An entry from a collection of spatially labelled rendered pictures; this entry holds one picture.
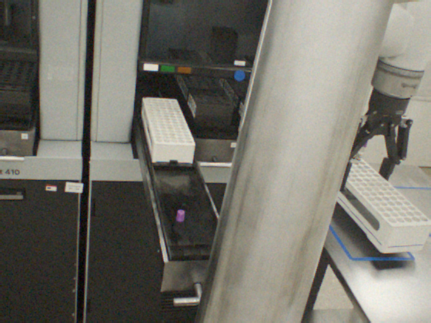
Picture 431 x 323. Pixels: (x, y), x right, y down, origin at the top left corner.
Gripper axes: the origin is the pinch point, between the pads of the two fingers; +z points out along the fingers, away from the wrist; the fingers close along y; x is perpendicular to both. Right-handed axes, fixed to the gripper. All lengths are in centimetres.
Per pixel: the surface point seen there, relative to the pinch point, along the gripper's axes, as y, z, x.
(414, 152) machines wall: 159, 70, 148
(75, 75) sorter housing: -59, -3, 49
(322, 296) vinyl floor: 45, 90, 53
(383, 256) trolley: -1.9, 8.5, -15.7
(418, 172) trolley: 32.2, 8.4, 16.9
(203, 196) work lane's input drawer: -32.2, 9.9, 9.8
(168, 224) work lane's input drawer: -42.2, 10.0, -0.1
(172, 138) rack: -36.2, 4.1, 27.6
